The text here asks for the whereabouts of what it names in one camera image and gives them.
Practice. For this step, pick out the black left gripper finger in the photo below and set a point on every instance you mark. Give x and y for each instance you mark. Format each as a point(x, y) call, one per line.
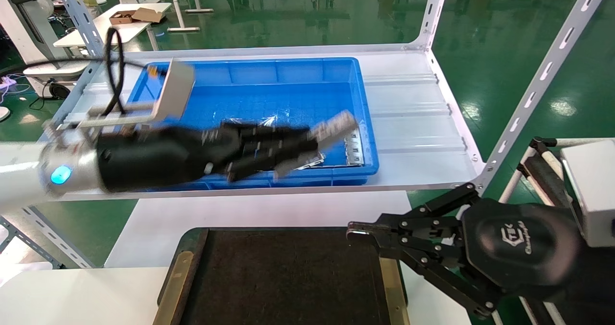
point(274, 137)
point(269, 164)

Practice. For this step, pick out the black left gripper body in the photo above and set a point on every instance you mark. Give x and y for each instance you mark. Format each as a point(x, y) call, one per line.
point(163, 156)

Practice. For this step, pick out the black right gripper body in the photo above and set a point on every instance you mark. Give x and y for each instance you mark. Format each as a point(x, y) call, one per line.
point(519, 248)

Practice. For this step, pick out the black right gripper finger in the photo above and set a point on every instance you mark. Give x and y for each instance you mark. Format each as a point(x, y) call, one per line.
point(432, 267)
point(418, 219)

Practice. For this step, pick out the silver metal cage part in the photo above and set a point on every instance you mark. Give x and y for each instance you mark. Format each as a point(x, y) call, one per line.
point(354, 149)
point(336, 125)

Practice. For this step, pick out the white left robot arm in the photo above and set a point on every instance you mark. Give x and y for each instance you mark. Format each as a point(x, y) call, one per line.
point(29, 171)

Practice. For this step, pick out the dark metal cage part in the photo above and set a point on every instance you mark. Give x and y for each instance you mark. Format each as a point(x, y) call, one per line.
point(312, 161)

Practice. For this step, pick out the black container tray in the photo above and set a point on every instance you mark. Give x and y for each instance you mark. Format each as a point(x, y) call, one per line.
point(288, 277)

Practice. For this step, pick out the clear plastic film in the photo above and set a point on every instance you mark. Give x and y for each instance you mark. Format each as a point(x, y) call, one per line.
point(269, 120)

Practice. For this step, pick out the blue plastic bin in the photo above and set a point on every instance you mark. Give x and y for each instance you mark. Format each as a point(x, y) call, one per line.
point(288, 72)

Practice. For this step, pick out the white cart with black padding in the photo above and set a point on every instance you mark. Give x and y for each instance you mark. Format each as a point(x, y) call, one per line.
point(543, 176)

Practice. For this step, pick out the black round floor device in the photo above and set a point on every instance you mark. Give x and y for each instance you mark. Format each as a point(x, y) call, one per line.
point(59, 90)

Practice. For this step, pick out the white table with cardboard box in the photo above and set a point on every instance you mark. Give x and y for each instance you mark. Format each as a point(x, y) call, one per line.
point(132, 29)

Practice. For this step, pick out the brown cardboard box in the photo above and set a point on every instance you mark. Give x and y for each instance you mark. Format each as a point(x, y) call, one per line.
point(125, 16)

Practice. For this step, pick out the white table with metal legs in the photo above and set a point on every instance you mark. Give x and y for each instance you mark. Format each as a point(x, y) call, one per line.
point(180, 3)

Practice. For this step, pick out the white machine stand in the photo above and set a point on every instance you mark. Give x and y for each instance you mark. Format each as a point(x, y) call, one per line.
point(29, 36)

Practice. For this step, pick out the white left camera mount bracket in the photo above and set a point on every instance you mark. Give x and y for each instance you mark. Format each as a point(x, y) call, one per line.
point(120, 118)

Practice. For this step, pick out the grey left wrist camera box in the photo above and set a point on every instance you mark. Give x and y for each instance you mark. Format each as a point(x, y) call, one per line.
point(175, 89)

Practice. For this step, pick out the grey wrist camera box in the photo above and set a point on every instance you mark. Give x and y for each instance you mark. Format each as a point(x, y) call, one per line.
point(593, 190)
point(175, 89)

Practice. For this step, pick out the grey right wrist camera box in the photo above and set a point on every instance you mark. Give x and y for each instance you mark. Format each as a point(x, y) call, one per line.
point(593, 190)

